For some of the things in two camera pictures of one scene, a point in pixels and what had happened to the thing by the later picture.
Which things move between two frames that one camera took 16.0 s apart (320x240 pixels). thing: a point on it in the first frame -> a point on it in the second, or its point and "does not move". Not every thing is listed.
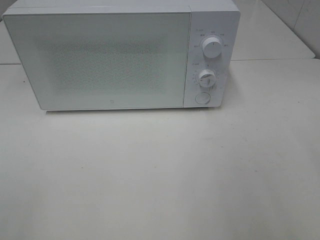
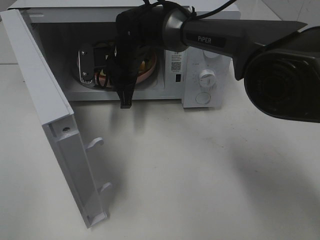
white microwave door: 103,61 -> 57,117
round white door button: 202,98 does not move
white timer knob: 207,78 does not move
